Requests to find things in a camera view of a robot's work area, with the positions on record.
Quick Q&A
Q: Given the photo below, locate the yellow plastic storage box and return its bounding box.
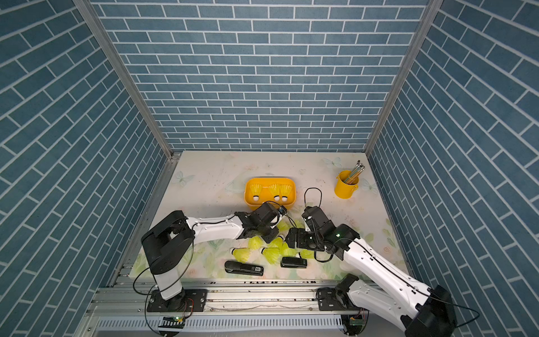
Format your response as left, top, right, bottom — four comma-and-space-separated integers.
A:
244, 176, 296, 210

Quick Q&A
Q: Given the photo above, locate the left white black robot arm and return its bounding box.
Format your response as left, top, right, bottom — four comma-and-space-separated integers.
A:
140, 202, 288, 301

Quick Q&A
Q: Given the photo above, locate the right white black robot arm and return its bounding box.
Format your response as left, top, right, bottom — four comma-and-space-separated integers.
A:
285, 206, 462, 336

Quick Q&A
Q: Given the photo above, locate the yellow shuttlecock middle small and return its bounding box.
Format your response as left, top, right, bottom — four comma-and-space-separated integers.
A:
268, 235, 284, 249

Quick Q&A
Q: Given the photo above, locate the yellow shuttlecock front upright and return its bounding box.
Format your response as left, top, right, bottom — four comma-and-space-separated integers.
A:
280, 243, 297, 257

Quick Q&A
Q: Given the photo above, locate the small black stapler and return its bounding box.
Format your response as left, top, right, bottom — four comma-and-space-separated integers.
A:
280, 257, 307, 269

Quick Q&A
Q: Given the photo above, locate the large black stapler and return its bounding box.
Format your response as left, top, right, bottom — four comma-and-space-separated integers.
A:
224, 261, 264, 277

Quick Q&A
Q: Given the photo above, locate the yellow pen cup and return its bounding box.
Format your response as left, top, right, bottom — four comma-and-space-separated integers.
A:
334, 170, 359, 199

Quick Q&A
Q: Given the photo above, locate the bundle of pencils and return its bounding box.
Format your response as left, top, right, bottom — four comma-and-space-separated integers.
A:
344, 160, 365, 185

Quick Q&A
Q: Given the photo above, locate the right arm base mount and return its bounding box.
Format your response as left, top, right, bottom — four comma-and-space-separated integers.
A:
315, 287, 368, 312

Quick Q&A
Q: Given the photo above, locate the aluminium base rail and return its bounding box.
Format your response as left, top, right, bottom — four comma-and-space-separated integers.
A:
86, 280, 358, 317

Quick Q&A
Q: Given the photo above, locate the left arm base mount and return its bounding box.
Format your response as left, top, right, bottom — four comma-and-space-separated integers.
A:
146, 289, 208, 313

